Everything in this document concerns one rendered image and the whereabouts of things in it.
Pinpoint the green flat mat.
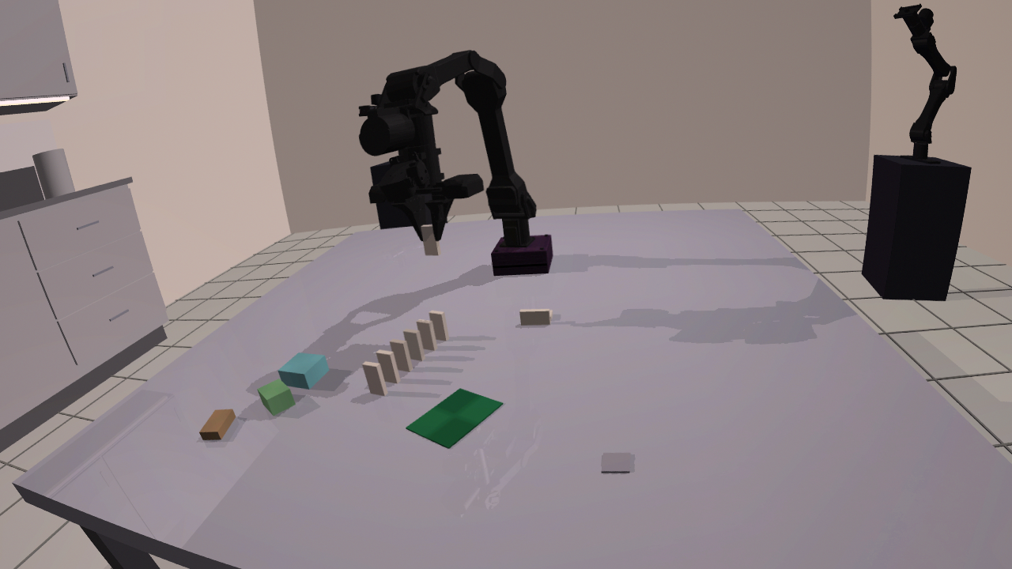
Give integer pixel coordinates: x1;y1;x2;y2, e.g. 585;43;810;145
406;388;503;449

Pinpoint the green block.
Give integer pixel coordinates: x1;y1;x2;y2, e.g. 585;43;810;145
257;379;296;416

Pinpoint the teal block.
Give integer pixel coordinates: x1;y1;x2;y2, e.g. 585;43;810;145
278;352;329;390

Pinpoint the brown rectangular block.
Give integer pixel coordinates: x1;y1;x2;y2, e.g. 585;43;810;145
199;409;236;440

